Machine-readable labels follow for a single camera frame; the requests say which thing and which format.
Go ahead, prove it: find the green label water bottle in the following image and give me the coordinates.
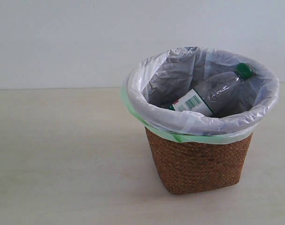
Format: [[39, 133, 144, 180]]
[[169, 63, 254, 117]]

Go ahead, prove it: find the white plastic bin liner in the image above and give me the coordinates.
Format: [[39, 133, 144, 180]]
[[122, 46, 279, 144]]

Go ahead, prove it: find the woven wicker waste basket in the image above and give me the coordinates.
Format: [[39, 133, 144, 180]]
[[146, 129, 252, 195]]

